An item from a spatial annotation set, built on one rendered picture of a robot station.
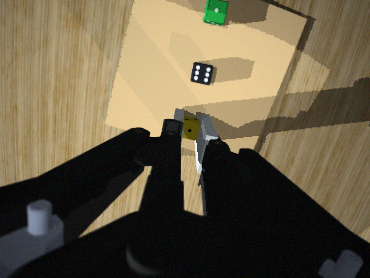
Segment tan flat mat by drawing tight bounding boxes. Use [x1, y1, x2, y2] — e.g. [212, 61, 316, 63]
[105, 0, 307, 154]

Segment black die with white pips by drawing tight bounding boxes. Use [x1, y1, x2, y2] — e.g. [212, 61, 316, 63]
[190, 62, 214, 85]

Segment green die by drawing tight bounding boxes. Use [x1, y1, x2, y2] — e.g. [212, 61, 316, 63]
[203, 0, 228, 26]

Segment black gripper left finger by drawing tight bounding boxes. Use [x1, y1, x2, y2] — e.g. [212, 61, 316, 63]
[0, 108, 188, 278]

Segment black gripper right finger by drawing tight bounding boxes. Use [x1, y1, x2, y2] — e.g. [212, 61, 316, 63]
[195, 114, 370, 278]

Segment yellow die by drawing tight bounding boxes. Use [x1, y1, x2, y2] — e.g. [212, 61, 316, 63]
[182, 116, 200, 141]

